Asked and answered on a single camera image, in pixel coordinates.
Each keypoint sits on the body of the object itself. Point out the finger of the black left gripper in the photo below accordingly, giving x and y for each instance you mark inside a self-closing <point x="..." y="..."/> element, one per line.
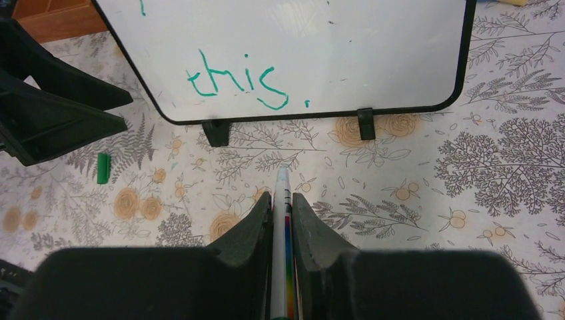
<point x="22" y="56"/>
<point x="37" y="126"/>

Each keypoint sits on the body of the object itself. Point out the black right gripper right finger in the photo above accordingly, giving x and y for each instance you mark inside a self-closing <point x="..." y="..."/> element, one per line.
<point x="336" y="280"/>

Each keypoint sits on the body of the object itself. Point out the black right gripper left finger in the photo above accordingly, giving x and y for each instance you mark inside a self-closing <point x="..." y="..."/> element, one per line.
<point x="228" y="279"/>

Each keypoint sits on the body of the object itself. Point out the green capped whiteboard marker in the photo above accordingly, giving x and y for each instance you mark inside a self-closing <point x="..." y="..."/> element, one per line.
<point x="283" y="292"/>

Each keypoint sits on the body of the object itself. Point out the green marker cap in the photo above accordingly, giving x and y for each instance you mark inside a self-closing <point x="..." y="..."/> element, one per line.
<point x="103" y="168"/>

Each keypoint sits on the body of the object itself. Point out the white board with black frame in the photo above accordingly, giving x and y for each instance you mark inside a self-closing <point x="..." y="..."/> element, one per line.
<point x="215" y="63"/>

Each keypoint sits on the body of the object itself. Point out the wooden compartment tray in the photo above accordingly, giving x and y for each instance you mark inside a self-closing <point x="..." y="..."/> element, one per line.
<point x="53" y="20"/>

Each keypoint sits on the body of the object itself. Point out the floral patterned tablecloth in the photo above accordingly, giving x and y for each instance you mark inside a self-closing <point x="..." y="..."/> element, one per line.
<point x="487" y="173"/>

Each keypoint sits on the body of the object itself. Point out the blue cartoon print cloth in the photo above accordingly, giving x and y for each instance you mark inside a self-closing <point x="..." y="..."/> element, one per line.
<point x="514" y="2"/>

